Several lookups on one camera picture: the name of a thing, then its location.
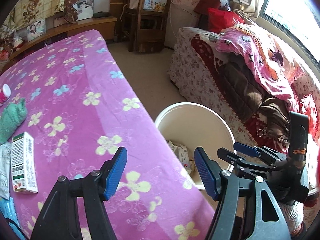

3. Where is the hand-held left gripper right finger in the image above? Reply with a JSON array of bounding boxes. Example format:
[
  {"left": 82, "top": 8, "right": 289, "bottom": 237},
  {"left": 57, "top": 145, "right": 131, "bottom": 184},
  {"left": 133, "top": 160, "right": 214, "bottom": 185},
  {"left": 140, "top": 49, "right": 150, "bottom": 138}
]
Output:
[{"left": 194, "top": 146, "right": 292, "bottom": 240}]

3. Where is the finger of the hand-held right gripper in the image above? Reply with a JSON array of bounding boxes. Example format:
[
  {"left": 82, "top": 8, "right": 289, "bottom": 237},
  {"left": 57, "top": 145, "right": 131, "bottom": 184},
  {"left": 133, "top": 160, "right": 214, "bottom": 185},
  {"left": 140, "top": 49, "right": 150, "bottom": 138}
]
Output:
[
  {"left": 234, "top": 141, "right": 275, "bottom": 160},
  {"left": 217, "top": 147, "right": 250, "bottom": 167}
]

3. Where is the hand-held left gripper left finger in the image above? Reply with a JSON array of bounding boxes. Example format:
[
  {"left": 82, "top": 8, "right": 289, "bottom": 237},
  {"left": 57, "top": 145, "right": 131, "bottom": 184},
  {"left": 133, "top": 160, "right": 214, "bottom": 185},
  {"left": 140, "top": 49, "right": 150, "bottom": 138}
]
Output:
[{"left": 30, "top": 146, "right": 128, "bottom": 240}]

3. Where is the white medicine box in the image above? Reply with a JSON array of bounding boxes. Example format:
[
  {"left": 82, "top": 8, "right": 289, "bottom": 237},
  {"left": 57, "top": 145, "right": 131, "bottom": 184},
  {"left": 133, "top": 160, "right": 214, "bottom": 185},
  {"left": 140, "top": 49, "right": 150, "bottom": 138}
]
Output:
[{"left": 175, "top": 144, "right": 193, "bottom": 170}]

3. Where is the white plastic bucket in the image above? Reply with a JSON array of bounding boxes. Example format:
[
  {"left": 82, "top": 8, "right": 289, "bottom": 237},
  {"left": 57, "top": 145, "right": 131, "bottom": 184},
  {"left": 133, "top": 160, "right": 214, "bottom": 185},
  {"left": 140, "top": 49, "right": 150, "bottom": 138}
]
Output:
[{"left": 154, "top": 102, "right": 237, "bottom": 192}]

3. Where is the person's right hand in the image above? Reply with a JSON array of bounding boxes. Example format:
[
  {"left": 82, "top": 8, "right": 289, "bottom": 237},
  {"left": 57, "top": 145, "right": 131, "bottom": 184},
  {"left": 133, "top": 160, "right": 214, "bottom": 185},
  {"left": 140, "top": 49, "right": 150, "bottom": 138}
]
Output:
[{"left": 276, "top": 201, "right": 304, "bottom": 235}]

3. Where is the brown jacket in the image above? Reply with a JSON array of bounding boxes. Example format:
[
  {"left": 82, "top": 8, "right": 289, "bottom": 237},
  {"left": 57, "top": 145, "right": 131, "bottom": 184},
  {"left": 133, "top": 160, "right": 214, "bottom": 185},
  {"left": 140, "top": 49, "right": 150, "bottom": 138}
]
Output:
[{"left": 219, "top": 61, "right": 292, "bottom": 145}]

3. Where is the pink printed blanket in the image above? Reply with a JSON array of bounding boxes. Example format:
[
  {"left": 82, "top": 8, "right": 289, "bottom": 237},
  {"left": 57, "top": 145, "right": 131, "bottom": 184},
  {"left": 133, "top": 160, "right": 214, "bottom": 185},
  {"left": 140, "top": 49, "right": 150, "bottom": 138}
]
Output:
[{"left": 215, "top": 24, "right": 300, "bottom": 110}]

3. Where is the green-white medicine box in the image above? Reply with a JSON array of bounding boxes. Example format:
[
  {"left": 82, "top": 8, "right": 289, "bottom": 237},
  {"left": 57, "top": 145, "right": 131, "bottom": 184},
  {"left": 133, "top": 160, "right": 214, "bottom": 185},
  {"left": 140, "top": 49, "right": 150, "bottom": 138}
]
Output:
[{"left": 11, "top": 132, "right": 39, "bottom": 194}]

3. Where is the floral covered sofa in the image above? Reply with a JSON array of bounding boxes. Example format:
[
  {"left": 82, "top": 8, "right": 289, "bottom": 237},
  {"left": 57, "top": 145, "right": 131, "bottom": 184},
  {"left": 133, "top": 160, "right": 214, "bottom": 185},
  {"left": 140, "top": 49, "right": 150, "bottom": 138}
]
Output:
[{"left": 168, "top": 26, "right": 320, "bottom": 195}]

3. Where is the silver white sachet packet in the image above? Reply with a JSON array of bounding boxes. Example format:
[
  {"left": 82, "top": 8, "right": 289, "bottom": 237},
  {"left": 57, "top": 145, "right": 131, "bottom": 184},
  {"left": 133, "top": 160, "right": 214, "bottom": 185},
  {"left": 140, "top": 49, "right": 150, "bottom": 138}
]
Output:
[{"left": 0, "top": 144, "right": 13, "bottom": 200}]

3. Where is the blue snack packet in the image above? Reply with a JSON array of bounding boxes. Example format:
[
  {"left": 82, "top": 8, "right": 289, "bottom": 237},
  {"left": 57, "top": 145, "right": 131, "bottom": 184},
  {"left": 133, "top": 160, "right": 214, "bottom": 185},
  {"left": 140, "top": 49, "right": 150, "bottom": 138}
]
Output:
[{"left": 0, "top": 197, "right": 22, "bottom": 235}]

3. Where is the green towel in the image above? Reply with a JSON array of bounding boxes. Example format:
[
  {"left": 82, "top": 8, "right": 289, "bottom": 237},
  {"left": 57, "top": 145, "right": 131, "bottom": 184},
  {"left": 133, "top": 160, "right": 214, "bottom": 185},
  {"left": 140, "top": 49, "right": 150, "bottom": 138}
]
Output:
[{"left": 0, "top": 97, "right": 28, "bottom": 144}]

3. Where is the window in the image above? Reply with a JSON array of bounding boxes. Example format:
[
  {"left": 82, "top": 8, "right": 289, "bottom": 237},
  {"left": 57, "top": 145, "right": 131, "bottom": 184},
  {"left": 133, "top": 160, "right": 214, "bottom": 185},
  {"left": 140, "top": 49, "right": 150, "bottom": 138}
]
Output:
[{"left": 260, "top": 0, "right": 320, "bottom": 63}]

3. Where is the red plastic bag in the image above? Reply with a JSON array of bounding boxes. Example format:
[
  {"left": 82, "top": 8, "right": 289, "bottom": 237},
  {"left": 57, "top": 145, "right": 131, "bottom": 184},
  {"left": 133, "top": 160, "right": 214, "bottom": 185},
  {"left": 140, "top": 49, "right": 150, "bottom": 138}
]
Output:
[{"left": 207, "top": 7, "right": 245, "bottom": 33}]

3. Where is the small white yogurt bottle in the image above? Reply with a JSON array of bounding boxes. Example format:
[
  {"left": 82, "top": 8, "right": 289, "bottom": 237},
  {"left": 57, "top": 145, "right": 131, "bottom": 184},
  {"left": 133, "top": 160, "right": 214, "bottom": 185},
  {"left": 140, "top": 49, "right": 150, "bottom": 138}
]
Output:
[{"left": 0, "top": 84, "right": 11, "bottom": 107}]

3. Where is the beige curtain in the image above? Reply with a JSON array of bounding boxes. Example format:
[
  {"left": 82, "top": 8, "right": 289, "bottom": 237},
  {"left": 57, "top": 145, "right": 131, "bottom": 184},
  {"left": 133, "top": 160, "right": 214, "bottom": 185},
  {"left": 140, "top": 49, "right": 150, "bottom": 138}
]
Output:
[{"left": 230, "top": 0, "right": 273, "bottom": 23}]

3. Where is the wooden cabinet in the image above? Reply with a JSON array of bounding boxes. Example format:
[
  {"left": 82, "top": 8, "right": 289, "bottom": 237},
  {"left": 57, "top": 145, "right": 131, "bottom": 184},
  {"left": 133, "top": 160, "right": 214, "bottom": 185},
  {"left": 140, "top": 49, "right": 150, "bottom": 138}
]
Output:
[{"left": 0, "top": 16, "right": 118, "bottom": 63}]

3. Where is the dark wooden chair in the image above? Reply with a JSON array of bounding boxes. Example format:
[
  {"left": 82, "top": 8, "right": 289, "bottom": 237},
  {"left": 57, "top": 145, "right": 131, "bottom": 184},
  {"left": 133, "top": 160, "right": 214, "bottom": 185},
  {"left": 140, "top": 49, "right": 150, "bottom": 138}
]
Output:
[{"left": 122, "top": 0, "right": 175, "bottom": 53}]

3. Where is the framed couple photo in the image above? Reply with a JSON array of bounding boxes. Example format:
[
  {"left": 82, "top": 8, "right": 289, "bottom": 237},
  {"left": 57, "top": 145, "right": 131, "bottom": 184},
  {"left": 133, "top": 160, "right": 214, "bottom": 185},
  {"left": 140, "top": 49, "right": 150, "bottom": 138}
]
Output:
[{"left": 26, "top": 19, "right": 47, "bottom": 42}]

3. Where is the wedding photo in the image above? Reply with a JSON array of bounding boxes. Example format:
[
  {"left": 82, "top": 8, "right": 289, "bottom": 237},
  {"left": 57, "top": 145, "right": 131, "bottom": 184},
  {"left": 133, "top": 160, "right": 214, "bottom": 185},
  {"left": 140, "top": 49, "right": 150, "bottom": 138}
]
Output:
[{"left": 75, "top": 0, "right": 95, "bottom": 21}]

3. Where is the pile of plastic bags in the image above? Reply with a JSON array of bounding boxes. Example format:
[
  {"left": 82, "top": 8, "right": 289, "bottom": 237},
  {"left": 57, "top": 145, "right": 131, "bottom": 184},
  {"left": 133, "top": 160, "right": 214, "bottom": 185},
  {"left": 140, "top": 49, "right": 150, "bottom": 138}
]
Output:
[{"left": 0, "top": 25, "right": 18, "bottom": 60}]

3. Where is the yellow floral cloth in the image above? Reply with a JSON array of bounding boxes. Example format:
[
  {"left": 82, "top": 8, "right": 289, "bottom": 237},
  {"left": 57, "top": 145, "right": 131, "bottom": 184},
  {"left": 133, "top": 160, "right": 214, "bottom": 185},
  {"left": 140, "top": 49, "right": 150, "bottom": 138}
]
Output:
[{"left": 5, "top": 0, "right": 84, "bottom": 30}]

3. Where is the small brown frame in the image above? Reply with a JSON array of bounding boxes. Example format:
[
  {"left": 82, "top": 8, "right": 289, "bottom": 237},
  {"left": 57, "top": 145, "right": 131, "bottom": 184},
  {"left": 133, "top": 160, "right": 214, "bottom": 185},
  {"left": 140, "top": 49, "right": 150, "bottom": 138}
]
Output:
[{"left": 53, "top": 15, "right": 66, "bottom": 27}]

